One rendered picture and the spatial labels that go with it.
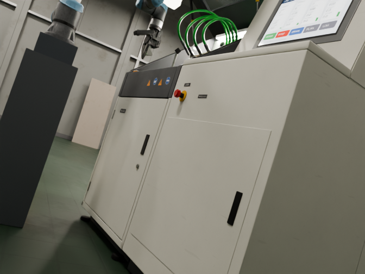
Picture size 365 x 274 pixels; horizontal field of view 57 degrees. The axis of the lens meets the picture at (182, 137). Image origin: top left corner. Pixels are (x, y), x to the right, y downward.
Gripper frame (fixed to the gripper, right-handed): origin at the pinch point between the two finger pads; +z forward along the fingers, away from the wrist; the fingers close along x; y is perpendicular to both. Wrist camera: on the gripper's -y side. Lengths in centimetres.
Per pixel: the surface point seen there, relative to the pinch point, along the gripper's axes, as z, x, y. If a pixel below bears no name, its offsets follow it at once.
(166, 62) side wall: -5.9, 9.3, 20.9
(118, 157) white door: 62, -20, -2
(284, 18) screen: -22, -82, 28
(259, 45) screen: -9, -75, 25
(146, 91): 23.5, -28.4, -1.5
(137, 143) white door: 51, -38, -1
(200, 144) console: 44, -91, -1
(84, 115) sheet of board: 21, 823, 184
